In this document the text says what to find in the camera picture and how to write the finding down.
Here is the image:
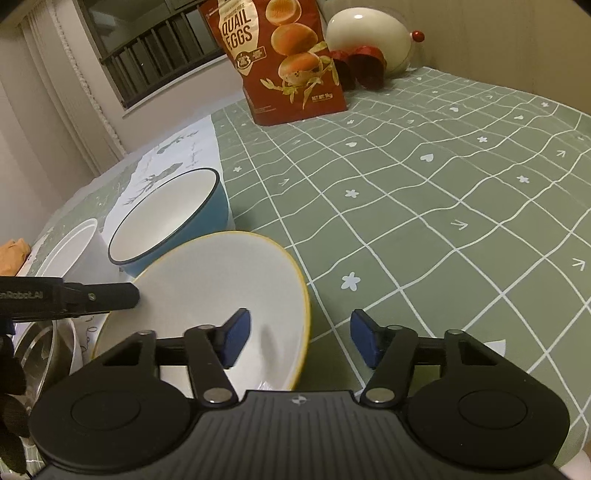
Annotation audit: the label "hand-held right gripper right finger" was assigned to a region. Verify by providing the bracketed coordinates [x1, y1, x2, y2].
[350, 310, 504, 407]

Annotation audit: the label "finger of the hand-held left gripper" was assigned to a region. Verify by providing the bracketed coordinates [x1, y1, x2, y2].
[62, 282, 141, 318]

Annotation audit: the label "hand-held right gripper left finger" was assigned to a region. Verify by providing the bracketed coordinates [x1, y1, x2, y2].
[92, 308, 252, 406]

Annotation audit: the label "white plastic bowl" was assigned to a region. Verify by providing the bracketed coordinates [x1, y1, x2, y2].
[34, 218, 134, 288]

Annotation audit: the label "blue plate yellow rim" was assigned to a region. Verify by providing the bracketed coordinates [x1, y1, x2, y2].
[91, 231, 312, 393]

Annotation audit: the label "blue bowl with black rim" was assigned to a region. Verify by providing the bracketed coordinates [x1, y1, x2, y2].
[107, 168, 230, 278]

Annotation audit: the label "person's left hand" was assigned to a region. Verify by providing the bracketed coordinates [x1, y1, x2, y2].
[0, 335, 27, 474]

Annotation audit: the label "orange soft item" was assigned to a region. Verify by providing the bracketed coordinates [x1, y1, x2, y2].
[0, 239, 31, 278]

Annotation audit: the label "stainless steel bowl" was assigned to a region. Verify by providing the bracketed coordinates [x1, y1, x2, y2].
[13, 311, 112, 409]

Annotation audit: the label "green checked tablecloth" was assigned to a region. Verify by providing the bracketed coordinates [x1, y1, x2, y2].
[0, 65, 591, 480]

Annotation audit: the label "white deer-print table runner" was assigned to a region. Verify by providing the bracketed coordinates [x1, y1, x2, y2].
[18, 114, 228, 370]

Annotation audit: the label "black window railing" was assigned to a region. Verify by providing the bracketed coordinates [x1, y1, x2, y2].
[99, 9, 227, 106]

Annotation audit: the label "red cups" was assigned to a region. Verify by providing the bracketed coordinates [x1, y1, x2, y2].
[348, 46, 387, 91]

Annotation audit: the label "dark window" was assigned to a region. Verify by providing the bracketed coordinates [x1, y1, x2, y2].
[87, 0, 232, 112]

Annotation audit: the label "brown snack box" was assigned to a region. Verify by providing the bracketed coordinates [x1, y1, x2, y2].
[199, 0, 348, 126]

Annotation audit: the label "cream egg-shaped toy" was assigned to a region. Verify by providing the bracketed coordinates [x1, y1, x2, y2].
[325, 7, 424, 78]

